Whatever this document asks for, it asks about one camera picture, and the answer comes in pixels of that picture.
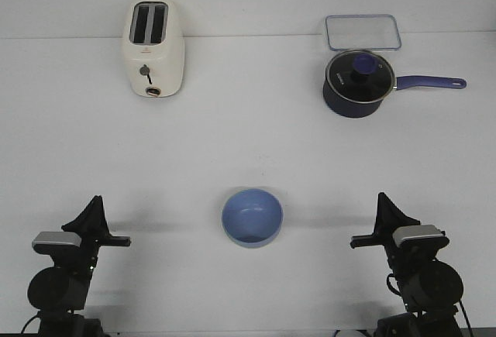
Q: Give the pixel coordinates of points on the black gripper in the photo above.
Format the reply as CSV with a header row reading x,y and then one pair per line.
x,y
92,227
411,252

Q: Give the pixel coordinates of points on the blue bowl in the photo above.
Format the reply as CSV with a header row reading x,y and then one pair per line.
x,y
252,218

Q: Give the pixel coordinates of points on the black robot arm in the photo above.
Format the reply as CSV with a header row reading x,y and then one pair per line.
x,y
430,289
59,292

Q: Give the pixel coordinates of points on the dark blue saucepan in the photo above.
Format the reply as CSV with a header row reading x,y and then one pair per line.
x,y
356,110

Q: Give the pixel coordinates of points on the glass saucepan lid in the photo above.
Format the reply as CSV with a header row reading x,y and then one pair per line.
x,y
360,76

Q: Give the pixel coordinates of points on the cream two-slot toaster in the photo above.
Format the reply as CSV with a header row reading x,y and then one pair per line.
x,y
153,48

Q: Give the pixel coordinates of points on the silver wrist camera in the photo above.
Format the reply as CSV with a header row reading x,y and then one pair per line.
x,y
48,243
404,234

